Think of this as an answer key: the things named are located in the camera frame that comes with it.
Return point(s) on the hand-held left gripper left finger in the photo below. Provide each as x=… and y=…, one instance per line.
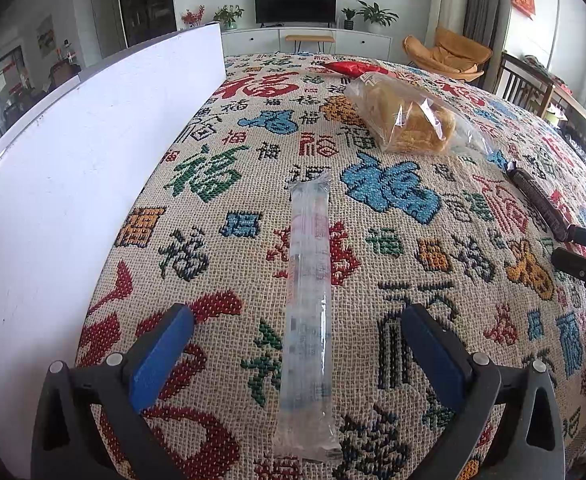
x=160, y=355

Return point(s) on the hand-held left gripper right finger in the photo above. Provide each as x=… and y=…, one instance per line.
x=435, y=355

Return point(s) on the dark long stick packet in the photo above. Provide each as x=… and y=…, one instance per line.
x=538, y=195

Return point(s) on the clear long snack packet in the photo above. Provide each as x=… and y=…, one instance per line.
x=308, y=310

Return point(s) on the printed woven tablecloth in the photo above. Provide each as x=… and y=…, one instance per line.
x=423, y=210

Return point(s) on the dark wooden chair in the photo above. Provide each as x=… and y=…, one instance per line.
x=523, y=85

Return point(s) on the white foam board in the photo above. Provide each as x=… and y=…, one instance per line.
x=73, y=185

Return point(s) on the bread loaf in clear bag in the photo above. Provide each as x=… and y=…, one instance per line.
x=413, y=125

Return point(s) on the orange lounge chair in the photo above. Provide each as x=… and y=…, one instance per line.
x=448, y=55

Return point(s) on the grey curtain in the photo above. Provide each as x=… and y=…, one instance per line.
x=490, y=5

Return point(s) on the red snack packet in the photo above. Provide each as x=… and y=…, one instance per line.
x=353, y=67

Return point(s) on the large potted plant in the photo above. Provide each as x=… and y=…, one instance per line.
x=375, y=14

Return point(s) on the white television cabinet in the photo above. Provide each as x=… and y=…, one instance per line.
x=253, y=40

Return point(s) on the small potted plant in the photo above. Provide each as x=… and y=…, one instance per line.
x=349, y=17

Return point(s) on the white door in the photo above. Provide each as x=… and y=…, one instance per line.
x=107, y=25

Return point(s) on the red flowers in vase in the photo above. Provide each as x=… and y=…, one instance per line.
x=194, y=16

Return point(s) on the small wooden bench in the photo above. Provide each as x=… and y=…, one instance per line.
x=309, y=38

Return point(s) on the leafy potted plant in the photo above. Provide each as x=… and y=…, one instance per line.
x=229, y=15

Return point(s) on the dark glass cabinet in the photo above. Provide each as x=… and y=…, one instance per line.
x=145, y=2

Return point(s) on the black flat television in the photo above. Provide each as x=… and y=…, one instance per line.
x=295, y=5

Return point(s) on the framed wall picture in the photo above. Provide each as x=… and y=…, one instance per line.
x=46, y=36

